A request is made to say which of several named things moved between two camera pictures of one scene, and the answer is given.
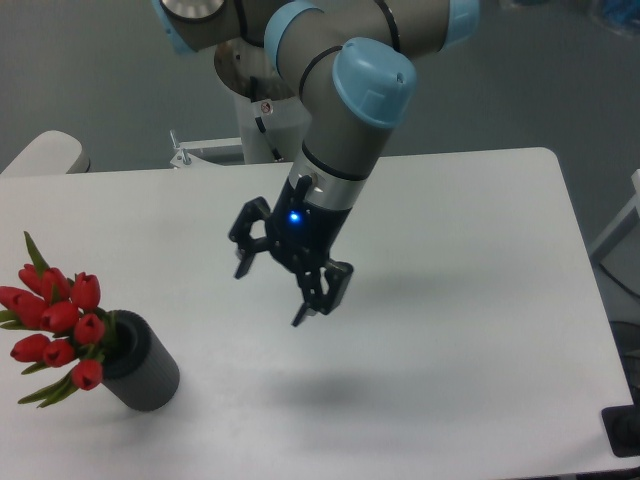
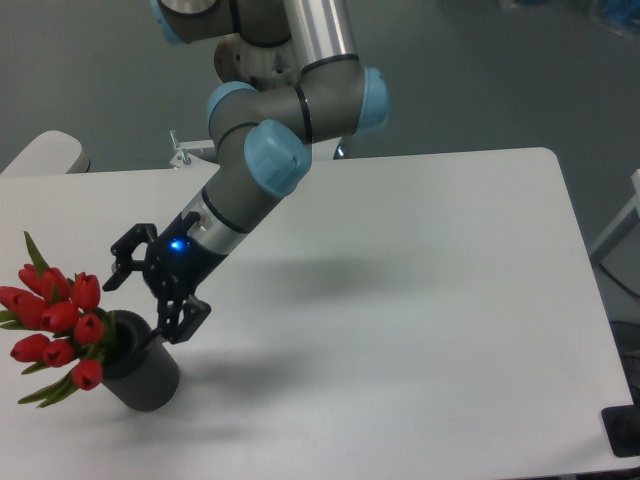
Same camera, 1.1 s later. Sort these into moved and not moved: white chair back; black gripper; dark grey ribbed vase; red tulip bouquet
Moved: black gripper
Not moved: white chair back; dark grey ribbed vase; red tulip bouquet
